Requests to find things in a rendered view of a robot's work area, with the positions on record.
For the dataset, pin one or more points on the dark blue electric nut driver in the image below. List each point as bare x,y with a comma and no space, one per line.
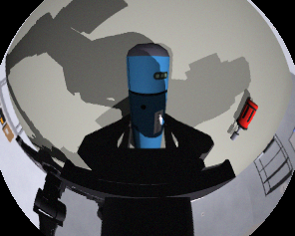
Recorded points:
147,69

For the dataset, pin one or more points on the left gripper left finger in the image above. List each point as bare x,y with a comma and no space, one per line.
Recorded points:
110,134

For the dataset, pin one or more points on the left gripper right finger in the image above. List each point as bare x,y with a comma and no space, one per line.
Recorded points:
187,136

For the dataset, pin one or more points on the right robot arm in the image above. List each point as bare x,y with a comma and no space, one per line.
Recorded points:
101,205

